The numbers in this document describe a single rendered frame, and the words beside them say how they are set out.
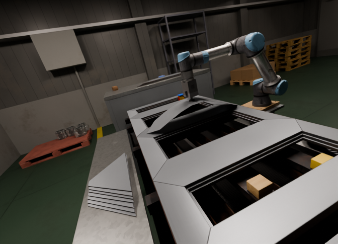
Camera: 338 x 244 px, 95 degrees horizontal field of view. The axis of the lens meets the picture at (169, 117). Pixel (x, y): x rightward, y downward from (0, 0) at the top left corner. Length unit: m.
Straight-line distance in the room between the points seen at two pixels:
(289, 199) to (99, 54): 4.37
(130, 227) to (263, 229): 0.41
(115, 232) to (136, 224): 0.07
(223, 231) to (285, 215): 0.15
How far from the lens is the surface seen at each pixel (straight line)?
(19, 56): 4.70
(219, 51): 1.24
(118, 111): 1.79
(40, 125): 4.75
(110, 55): 4.50
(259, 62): 1.30
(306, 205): 0.55
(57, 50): 4.24
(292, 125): 0.91
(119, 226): 0.69
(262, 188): 0.61
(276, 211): 0.52
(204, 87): 2.07
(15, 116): 4.83
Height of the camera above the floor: 1.25
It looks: 19 degrees down
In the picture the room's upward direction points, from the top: 14 degrees counter-clockwise
